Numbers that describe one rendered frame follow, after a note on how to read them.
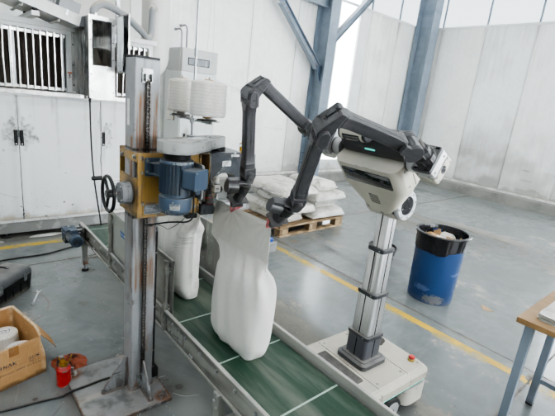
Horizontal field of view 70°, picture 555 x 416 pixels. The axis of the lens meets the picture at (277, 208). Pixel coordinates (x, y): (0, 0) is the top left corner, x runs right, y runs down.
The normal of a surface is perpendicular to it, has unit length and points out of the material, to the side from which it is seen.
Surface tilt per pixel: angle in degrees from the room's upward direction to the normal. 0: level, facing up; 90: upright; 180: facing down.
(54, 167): 90
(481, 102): 90
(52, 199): 90
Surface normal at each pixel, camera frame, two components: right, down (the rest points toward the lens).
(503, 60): -0.76, 0.09
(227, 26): 0.64, 0.27
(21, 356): 0.82, 0.23
